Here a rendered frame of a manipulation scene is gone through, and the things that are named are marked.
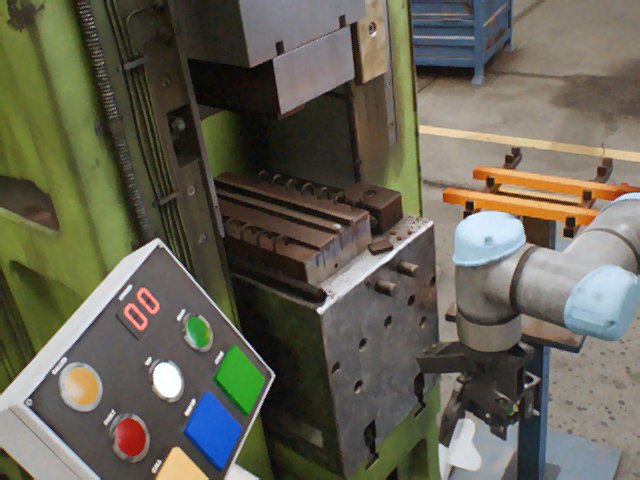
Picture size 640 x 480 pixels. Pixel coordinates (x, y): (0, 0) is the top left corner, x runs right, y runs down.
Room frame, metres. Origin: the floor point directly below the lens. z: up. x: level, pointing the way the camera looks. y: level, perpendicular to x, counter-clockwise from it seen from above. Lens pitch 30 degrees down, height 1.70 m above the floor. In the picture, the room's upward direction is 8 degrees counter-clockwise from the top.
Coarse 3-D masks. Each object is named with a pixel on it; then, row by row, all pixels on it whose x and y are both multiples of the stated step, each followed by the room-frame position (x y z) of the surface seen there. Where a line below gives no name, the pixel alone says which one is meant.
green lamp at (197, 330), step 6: (192, 318) 0.85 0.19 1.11; (198, 318) 0.85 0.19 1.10; (186, 324) 0.83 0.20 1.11; (192, 324) 0.84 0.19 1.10; (198, 324) 0.85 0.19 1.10; (204, 324) 0.85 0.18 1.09; (186, 330) 0.82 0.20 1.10; (192, 330) 0.83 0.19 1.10; (198, 330) 0.84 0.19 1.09; (204, 330) 0.84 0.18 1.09; (192, 336) 0.82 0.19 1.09; (198, 336) 0.83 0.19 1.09; (204, 336) 0.84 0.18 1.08; (192, 342) 0.82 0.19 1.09; (198, 342) 0.82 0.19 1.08; (204, 342) 0.83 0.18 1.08
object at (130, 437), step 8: (120, 424) 0.65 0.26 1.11; (128, 424) 0.66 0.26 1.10; (136, 424) 0.66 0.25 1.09; (120, 432) 0.64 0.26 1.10; (128, 432) 0.65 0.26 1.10; (136, 432) 0.66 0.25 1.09; (144, 432) 0.66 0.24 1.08; (120, 440) 0.64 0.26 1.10; (128, 440) 0.64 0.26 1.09; (136, 440) 0.65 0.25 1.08; (144, 440) 0.65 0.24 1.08; (120, 448) 0.63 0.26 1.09; (128, 448) 0.63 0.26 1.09; (136, 448) 0.64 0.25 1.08
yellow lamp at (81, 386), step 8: (80, 368) 0.68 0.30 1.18; (72, 376) 0.66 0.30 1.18; (80, 376) 0.67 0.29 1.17; (88, 376) 0.68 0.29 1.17; (72, 384) 0.66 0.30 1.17; (80, 384) 0.66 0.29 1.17; (88, 384) 0.67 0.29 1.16; (96, 384) 0.67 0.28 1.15; (72, 392) 0.65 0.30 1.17; (80, 392) 0.65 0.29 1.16; (88, 392) 0.66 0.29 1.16; (96, 392) 0.67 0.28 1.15; (72, 400) 0.64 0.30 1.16; (80, 400) 0.65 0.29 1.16; (88, 400) 0.65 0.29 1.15
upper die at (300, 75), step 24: (312, 48) 1.23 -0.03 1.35; (336, 48) 1.27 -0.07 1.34; (192, 72) 1.30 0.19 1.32; (216, 72) 1.26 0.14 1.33; (240, 72) 1.21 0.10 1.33; (264, 72) 1.17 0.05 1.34; (288, 72) 1.18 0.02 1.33; (312, 72) 1.22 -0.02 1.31; (336, 72) 1.27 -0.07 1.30; (216, 96) 1.27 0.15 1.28; (240, 96) 1.22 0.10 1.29; (264, 96) 1.18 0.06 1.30; (288, 96) 1.17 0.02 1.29; (312, 96) 1.22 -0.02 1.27
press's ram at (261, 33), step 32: (192, 0) 1.20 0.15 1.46; (224, 0) 1.14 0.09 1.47; (256, 0) 1.15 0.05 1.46; (288, 0) 1.20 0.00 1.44; (320, 0) 1.25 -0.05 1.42; (352, 0) 1.31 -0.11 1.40; (192, 32) 1.21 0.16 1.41; (224, 32) 1.15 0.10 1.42; (256, 32) 1.14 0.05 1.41; (288, 32) 1.19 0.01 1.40; (320, 32) 1.24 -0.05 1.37; (256, 64) 1.13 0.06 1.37
